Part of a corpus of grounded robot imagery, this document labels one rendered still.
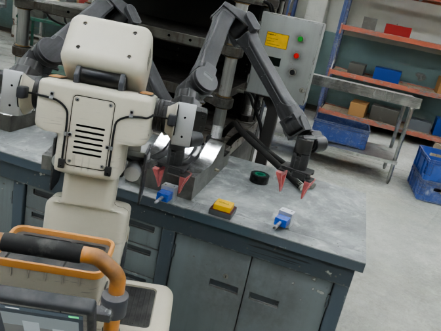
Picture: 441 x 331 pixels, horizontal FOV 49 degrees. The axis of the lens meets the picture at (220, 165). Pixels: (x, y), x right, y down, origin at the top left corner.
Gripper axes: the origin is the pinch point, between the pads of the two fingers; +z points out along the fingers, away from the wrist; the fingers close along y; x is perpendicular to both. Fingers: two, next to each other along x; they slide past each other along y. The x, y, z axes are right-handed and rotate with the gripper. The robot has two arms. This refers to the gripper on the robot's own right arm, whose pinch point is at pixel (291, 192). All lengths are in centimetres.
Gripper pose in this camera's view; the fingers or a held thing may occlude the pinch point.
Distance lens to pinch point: 167.0
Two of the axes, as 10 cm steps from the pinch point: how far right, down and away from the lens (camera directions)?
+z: -1.9, 9.3, 3.2
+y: -8.7, -3.1, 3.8
